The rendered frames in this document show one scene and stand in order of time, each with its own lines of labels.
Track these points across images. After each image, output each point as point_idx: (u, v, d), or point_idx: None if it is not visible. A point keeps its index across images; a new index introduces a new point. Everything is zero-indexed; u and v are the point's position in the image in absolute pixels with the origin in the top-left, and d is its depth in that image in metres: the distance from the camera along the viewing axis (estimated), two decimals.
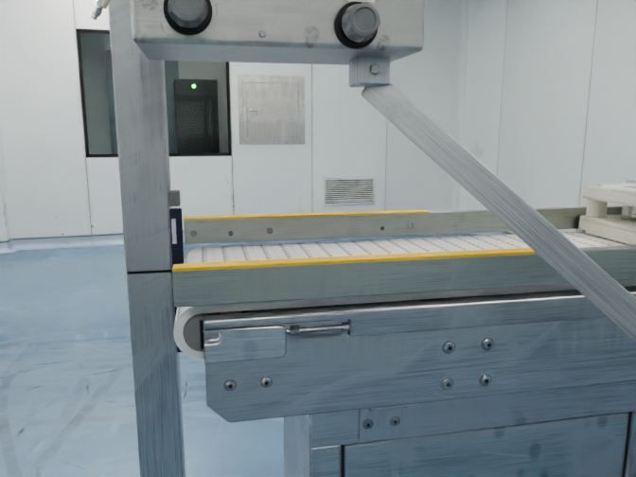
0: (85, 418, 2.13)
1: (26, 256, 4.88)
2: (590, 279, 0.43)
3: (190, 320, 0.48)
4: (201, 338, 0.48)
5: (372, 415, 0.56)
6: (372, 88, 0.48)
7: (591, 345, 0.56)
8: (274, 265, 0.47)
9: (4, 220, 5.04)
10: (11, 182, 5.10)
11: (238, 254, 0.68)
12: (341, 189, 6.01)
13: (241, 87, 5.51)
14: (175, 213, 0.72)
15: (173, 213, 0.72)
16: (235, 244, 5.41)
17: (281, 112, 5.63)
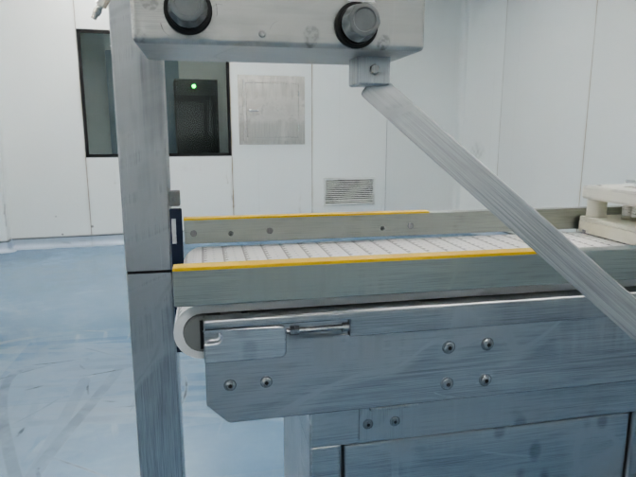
0: (85, 418, 2.13)
1: (26, 256, 4.88)
2: (590, 279, 0.43)
3: (190, 320, 0.48)
4: (201, 338, 0.48)
5: (372, 415, 0.56)
6: (372, 88, 0.48)
7: (591, 345, 0.56)
8: (274, 265, 0.47)
9: (4, 220, 5.04)
10: (11, 182, 5.10)
11: (238, 254, 0.68)
12: (341, 189, 6.01)
13: (241, 87, 5.51)
14: (175, 213, 0.72)
15: (173, 213, 0.72)
16: (235, 244, 5.41)
17: (281, 112, 5.63)
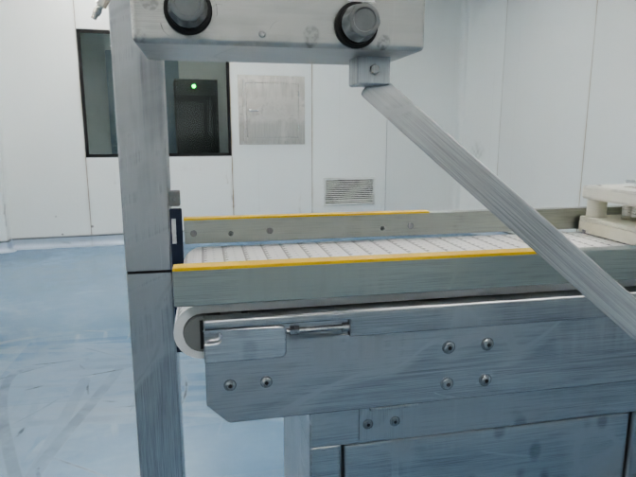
0: (85, 418, 2.13)
1: (26, 256, 4.88)
2: (590, 279, 0.43)
3: (190, 320, 0.48)
4: (201, 338, 0.48)
5: (372, 415, 0.56)
6: (372, 88, 0.48)
7: (591, 345, 0.56)
8: (274, 265, 0.47)
9: (4, 220, 5.04)
10: (11, 182, 5.10)
11: (238, 254, 0.68)
12: (341, 189, 6.01)
13: (241, 87, 5.51)
14: (175, 213, 0.72)
15: (173, 213, 0.72)
16: (235, 244, 5.41)
17: (281, 112, 5.63)
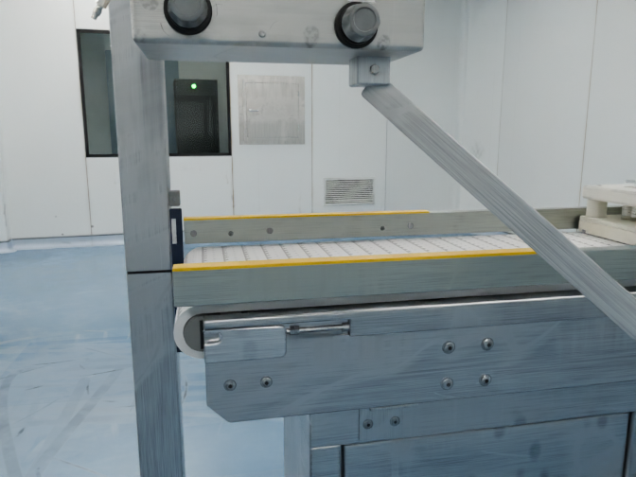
0: (85, 418, 2.13)
1: (26, 256, 4.88)
2: (590, 279, 0.43)
3: (190, 320, 0.48)
4: (201, 338, 0.48)
5: (372, 415, 0.56)
6: (372, 88, 0.48)
7: (591, 345, 0.56)
8: (274, 265, 0.47)
9: (4, 220, 5.04)
10: (11, 182, 5.10)
11: (238, 254, 0.68)
12: (341, 189, 6.01)
13: (241, 87, 5.51)
14: (175, 213, 0.72)
15: (173, 213, 0.72)
16: (235, 244, 5.41)
17: (281, 112, 5.63)
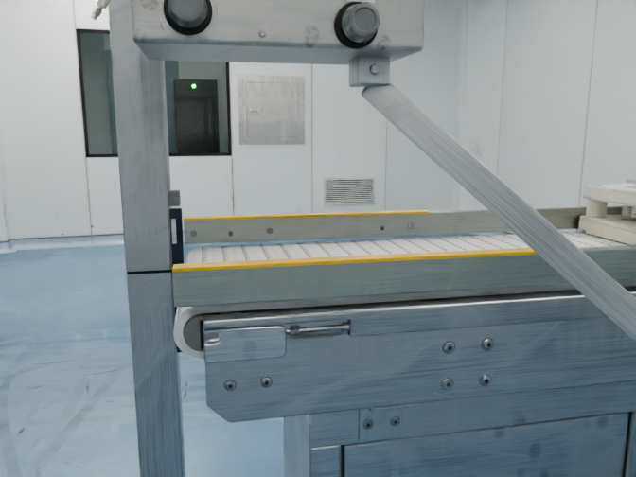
0: (85, 418, 2.13)
1: (26, 256, 4.88)
2: (590, 279, 0.43)
3: (190, 320, 0.48)
4: (201, 338, 0.48)
5: (372, 415, 0.56)
6: (372, 88, 0.48)
7: (591, 345, 0.56)
8: (274, 265, 0.47)
9: (4, 220, 5.04)
10: (11, 182, 5.10)
11: (238, 254, 0.68)
12: (341, 189, 6.01)
13: (241, 87, 5.51)
14: (175, 213, 0.72)
15: (173, 213, 0.72)
16: (235, 244, 5.41)
17: (281, 112, 5.63)
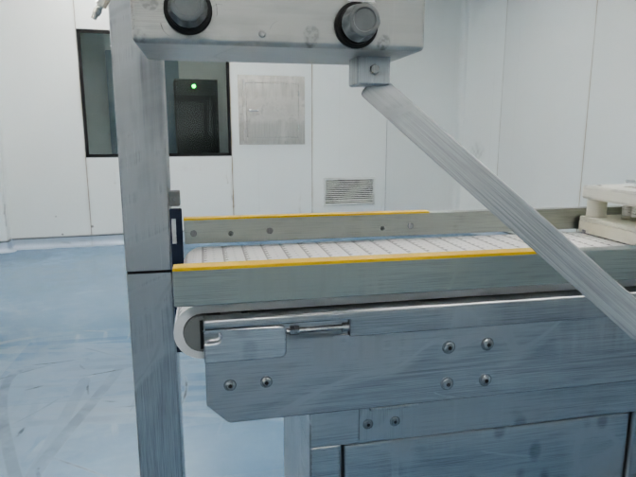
0: (85, 418, 2.13)
1: (26, 256, 4.88)
2: (590, 279, 0.43)
3: (190, 320, 0.48)
4: (201, 338, 0.48)
5: (372, 415, 0.56)
6: (372, 88, 0.48)
7: (591, 345, 0.56)
8: (274, 265, 0.47)
9: (4, 220, 5.04)
10: (11, 182, 5.10)
11: (238, 254, 0.68)
12: (341, 189, 6.01)
13: (241, 87, 5.51)
14: (175, 213, 0.72)
15: (173, 213, 0.72)
16: (235, 244, 5.41)
17: (281, 112, 5.63)
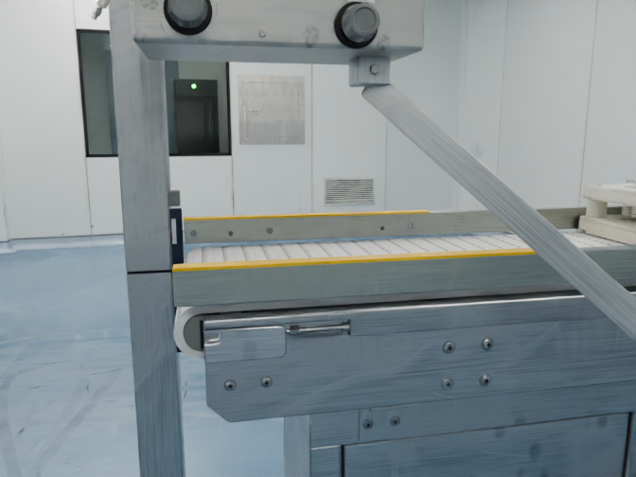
0: (85, 418, 2.13)
1: (26, 256, 4.88)
2: (590, 279, 0.43)
3: (190, 320, 0.48)
4: (201, 338, 0.48)
5: (372, 415, 0.56)
6: (372, 88, 0.48)
7: (591, 345, 0.56)
8: (274, 265, 0.47)
9: (4, 220, 5.04)
10: (11, 182, 5.10)
11: (238, 254, 0.68)
12: (341, 189, 6.01)
13: (241, 87, 5.51)
14: (175, 213, 0.72)
15: (173, 213, 0.72)
16: (235, 244, 5.41)
17: (281, 112, 5.63)
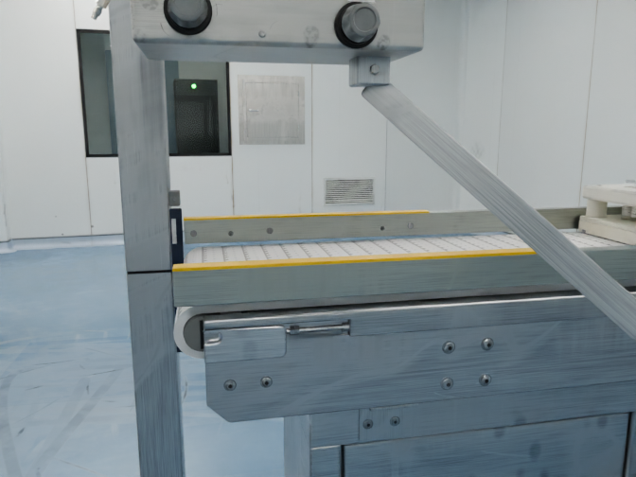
0: (85, 418, 2.13)
1: (26, 256, 4.88)
2: (590, 279, 0.43)
3: (190, 320, 0.48)
4: (201, 338, 0.48)
5: (372, 415, 0.56)
6: (372, 88, 0.48)
7: (591, 345, 0.56)
8: (274, 265, 0.47)
9: (4, 220, 5.04)
10: (11, 182, 5.10)
11: (238, 254, 0.68)
12: (341, 189, 6.01)
13: (241, 87, 5.51)
14: (175, 213, 0.72)
15: (173, 213, 0.72)
16: (235, 244, 5.41)
17: (281, 112, 5.63)
